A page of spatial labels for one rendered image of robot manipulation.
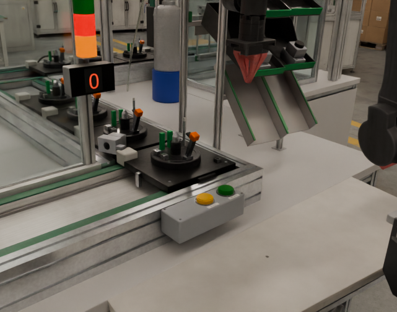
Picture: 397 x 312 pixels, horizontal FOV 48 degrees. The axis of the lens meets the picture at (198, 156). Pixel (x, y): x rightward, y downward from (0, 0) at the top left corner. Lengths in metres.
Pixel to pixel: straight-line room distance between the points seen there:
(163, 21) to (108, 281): 1.38
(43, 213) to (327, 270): 0.67
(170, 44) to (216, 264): 1.30
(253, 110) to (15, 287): 0.84
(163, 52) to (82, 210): 1.15
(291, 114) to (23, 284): 0.96
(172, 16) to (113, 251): 1.33
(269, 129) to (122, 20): 9.48
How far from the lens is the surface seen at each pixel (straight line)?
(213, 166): 1.21
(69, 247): 0.93
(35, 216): 1.13
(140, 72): 2.56
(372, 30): 10.05
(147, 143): 1.36
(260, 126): 1.37
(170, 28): 2.09
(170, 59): 2.12
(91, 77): 1.14
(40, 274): 0.93
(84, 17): 1.12
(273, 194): 1.33
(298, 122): 1.49
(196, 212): 1.01
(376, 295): 2.47
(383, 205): 1.38
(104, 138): 1.29
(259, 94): 1.43
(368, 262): 1.12
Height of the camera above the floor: 1.47
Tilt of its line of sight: 23 degrees down
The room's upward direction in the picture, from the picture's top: 2 degrees clockwise
